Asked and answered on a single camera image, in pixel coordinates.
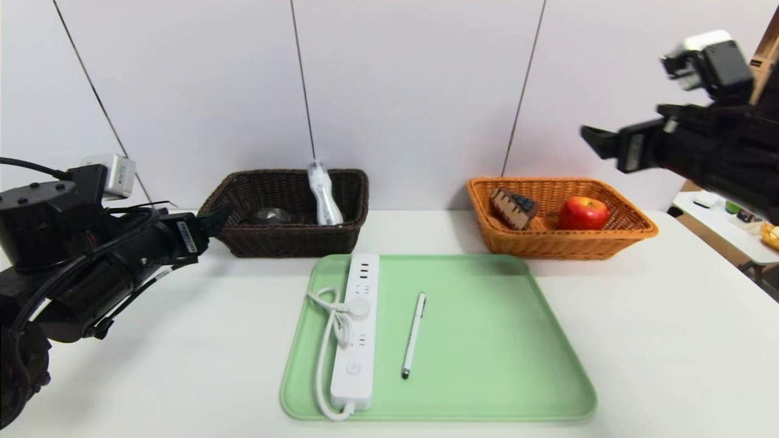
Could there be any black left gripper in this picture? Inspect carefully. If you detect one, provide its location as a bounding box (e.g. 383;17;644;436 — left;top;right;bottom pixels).
107;201;233;292

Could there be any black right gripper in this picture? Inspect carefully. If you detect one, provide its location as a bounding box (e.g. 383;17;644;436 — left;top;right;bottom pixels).
580;117;714;187

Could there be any glass cup with black handle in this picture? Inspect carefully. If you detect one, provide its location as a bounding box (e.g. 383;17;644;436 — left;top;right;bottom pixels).
246;207;299;226

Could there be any red apple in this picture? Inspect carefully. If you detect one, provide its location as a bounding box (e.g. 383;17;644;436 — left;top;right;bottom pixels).
558;196;610;231

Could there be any clear plastic bottle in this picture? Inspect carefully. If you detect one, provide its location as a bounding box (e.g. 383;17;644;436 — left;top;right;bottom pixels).
306;159;344;226

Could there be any chocolate blueberry cake slice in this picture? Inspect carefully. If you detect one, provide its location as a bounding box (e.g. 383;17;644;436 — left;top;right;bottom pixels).
490;187;540;231

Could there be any dark brown wicker basket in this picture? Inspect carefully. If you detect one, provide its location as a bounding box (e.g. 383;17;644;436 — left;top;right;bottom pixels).
198;169;371;258

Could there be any orange wicker basket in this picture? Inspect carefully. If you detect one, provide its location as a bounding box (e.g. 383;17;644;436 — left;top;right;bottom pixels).
467;177;659;261

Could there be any white side table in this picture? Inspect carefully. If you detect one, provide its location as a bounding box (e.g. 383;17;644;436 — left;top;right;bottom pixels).
669;192;779;268

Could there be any white power strip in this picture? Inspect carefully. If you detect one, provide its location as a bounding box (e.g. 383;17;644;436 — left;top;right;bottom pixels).
330;253;380;409

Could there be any white stylus pen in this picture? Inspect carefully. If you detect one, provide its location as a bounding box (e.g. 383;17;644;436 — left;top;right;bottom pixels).
400;293;426;379

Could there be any light green plastic tray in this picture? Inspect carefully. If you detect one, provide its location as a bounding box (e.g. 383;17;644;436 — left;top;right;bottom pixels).
280;254;597;420

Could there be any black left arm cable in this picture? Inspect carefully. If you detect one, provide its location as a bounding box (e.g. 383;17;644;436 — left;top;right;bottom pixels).
0;207;162;323

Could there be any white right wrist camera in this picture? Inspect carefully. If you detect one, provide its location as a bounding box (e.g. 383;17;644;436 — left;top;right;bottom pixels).
660;30;755;101

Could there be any white power strip cable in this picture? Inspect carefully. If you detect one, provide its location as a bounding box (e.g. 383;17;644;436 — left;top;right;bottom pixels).
306;287;371;420

